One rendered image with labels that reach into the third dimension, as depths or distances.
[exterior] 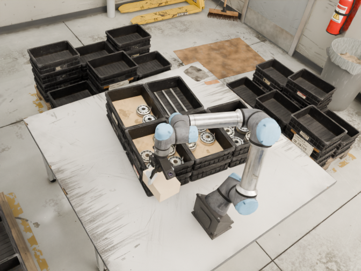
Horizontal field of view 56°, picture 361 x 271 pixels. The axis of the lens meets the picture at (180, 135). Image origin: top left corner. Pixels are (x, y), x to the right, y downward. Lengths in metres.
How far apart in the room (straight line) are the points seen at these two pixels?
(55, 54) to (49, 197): 1.43
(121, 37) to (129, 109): 1.57
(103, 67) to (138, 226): 1.86
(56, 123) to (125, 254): 1.11
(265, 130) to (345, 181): 2.17
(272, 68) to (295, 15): 1.16
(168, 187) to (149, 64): 2.20
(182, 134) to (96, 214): 0.84
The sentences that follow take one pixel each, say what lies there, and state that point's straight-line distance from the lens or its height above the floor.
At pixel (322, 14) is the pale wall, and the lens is 4.82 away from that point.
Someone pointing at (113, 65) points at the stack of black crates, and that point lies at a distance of 3.50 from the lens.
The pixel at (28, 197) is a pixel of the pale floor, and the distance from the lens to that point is 3.11.
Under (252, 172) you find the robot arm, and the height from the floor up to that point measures 1.20.
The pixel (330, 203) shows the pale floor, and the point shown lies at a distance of 3.45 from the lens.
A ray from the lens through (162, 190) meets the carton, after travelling 1.68.
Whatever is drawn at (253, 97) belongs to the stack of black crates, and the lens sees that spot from 3.73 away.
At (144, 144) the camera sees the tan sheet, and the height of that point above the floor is 0.83.
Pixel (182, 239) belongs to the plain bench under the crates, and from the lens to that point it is 2.04.
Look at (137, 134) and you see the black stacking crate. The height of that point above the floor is 0.87.
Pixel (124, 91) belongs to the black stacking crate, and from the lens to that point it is 2.53.
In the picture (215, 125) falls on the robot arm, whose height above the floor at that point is 1.35.
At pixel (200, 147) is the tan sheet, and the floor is 0.83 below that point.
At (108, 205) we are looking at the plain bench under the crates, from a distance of 2.13.
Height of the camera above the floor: 2.50
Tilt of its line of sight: 46 degrees down
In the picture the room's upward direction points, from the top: 9 degrees clockwise
